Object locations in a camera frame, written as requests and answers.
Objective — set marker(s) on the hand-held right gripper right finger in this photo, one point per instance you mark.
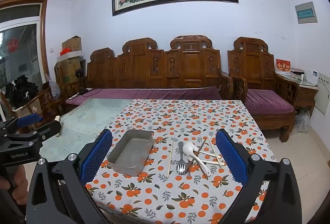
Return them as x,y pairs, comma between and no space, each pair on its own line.
229,157

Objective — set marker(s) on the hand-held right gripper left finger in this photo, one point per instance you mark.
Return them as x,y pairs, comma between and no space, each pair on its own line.
96,154

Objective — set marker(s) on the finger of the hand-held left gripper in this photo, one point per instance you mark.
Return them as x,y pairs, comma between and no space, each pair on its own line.
49,128
29,120

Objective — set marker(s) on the light bamboo chopstick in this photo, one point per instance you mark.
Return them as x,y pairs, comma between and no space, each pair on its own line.
170,159
214,151

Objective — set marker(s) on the white soup spoon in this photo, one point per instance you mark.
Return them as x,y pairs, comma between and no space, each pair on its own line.
190,148
211,154

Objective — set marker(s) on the rectangular metal tray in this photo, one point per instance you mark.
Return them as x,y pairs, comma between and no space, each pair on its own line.
129,157

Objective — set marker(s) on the metal fork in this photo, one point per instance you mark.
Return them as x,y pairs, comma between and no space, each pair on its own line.
182,170

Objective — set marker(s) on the metal spoon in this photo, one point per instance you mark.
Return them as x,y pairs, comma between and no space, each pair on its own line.
178,165

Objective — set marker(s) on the person's left hand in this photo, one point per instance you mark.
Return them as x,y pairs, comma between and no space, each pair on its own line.
3,184

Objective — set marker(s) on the beige block with dark band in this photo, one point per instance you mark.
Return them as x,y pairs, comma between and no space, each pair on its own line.
57,118

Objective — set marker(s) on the wooden side chair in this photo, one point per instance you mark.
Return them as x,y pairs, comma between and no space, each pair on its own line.
43,102

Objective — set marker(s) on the black clothing pile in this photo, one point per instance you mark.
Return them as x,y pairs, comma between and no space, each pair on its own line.
22,91

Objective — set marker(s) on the clear plastic bag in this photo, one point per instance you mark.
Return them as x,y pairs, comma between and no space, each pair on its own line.
53,90

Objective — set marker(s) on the white remote control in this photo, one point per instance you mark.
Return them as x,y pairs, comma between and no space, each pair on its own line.
72,96

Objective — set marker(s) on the black object on sofa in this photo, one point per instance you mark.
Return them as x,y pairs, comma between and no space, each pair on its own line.
83,91

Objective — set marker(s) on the orange fruit print tablecloth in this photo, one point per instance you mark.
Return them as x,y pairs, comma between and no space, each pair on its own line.
180,120

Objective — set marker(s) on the large brown cardboard box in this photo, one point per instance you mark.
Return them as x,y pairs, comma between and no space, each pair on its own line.
69,70

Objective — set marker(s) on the small black fan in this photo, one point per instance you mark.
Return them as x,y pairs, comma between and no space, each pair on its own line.
79,73

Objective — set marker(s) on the square purple armchair cushion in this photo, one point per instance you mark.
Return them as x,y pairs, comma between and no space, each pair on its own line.
265,101

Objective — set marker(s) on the flat white box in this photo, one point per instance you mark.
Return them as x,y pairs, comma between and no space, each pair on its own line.
72,57

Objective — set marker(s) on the red door decoration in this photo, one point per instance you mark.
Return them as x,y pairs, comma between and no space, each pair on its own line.
13,45

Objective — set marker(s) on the long purple sofa cushion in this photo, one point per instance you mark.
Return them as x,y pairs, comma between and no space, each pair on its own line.
144,93

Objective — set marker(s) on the red ornament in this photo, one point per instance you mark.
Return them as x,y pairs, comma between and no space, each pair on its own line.
65,51

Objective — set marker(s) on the crumpled plastic bag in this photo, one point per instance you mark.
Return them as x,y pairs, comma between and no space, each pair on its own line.
301,122

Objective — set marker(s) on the wooden framed glass door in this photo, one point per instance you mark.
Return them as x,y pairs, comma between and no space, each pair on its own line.
43,33

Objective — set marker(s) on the small brown cardboard box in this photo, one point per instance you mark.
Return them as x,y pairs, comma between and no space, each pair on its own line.
73,43

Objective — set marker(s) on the carved wooden sofa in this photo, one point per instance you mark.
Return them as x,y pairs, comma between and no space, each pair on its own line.
190,69

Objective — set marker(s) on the carved wooden armchair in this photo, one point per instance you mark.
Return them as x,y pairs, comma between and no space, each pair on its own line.
254,64

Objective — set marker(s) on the wooden side table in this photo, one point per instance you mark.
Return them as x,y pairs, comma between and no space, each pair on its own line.
306,95

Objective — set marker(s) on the red desk calendar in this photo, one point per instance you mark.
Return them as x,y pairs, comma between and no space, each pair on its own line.
283,66

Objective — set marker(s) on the white tabletop device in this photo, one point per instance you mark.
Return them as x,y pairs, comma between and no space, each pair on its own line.
313,75

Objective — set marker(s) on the white wall cabinet panel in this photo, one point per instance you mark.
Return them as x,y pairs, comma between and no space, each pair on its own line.
323,97

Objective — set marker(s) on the grey wall electrical panel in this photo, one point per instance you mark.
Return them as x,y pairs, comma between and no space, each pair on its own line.
306,12

